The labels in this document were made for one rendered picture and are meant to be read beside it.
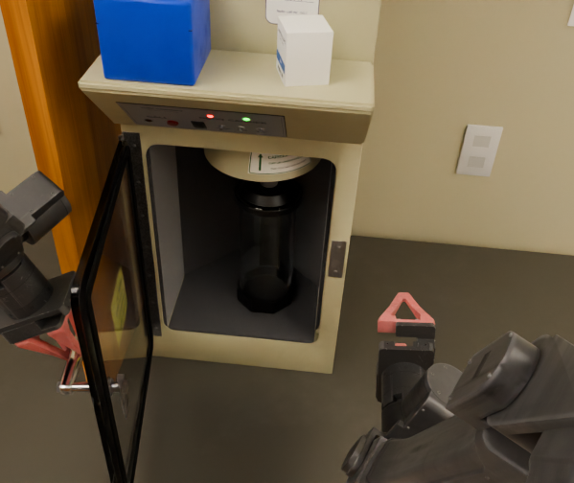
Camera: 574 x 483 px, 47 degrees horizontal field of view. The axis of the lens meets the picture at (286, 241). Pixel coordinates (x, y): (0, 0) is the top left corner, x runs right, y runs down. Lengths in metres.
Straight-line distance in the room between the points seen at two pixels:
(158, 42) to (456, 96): 0.74
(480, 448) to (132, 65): 0.52
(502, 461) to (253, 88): 0.47
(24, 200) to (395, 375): 0.46
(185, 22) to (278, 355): 0.62
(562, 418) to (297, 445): 0.80
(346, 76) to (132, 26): 0.24
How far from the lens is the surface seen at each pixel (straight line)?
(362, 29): 0.80
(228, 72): 0.76
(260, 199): 1.00
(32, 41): 0.79
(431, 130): 1.35
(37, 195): 0.76
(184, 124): 0.82
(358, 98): 0.72
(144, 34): 0.72
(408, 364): 0.81
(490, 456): 0.41
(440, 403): 0.69
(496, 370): 0.35
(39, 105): 0.82
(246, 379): 1.14
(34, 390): 1.18
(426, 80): 1.30
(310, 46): 0.72
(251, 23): 0.80
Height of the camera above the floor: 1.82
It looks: 39 degrees down
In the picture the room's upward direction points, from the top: 3 degrees clockwise
